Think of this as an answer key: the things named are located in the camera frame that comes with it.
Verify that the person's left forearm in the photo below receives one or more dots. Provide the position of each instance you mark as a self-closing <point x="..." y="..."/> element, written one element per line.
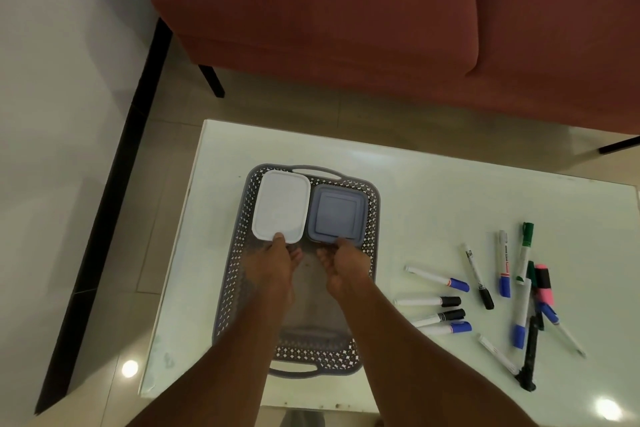
<point x="225" y="366"/>

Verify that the white marker green cap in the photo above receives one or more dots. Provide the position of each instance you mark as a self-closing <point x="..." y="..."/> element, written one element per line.
<point x="526" y="234"/>

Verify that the black baseboard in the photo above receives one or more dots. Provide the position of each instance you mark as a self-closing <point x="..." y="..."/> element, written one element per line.
<point x="100" y="241"/>

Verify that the person's right hand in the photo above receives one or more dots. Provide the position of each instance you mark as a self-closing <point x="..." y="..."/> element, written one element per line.
<point x="347" y="269"/>

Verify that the white marker black cap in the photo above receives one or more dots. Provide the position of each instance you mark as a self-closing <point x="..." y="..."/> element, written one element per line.
<point x="450" y="301"/>
<point x="497" y="354"/>
<point x="486" y="299"/>
<point x="452" y="314"/>

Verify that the red label marker blue cap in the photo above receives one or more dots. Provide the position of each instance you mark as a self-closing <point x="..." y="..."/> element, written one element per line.
<point x="504" y="286"/>

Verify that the person's left hand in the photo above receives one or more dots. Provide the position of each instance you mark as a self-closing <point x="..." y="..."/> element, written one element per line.
<point x="272" y="266"/>

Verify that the white table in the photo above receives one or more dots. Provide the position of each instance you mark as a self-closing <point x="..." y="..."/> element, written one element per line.
<point x="450" y="191"/>

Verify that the grey perforated plastic basket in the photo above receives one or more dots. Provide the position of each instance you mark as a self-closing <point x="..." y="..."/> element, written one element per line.
<point x="312" y="311"/>

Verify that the teal box with white lid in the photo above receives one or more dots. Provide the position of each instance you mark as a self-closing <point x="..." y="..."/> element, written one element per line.
<point x="280" y="201"/>

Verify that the black pen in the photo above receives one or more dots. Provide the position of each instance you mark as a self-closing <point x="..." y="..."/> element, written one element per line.
<point x="530" y="351"/>

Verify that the blue-grey plastic box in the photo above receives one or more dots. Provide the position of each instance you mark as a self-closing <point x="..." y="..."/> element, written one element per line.
<point x="335" y="214"/>

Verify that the red fabric sofa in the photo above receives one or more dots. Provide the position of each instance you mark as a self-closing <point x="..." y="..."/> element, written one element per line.
<point x="325" y="1"/>

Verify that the person's grey trousers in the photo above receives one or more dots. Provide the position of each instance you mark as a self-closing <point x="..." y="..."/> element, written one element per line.
<point x="295" y="419"/>

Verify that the person's right forearm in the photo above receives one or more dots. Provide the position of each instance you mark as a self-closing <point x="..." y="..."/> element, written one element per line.
<point x="425" y="366"/>

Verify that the pink highlighter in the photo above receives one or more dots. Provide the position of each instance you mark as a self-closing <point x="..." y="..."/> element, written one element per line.
<point x="545" y="294"/>

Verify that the slim white marker blue cap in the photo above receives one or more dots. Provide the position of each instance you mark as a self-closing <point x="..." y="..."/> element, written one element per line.
<point x="549" y="314"/>

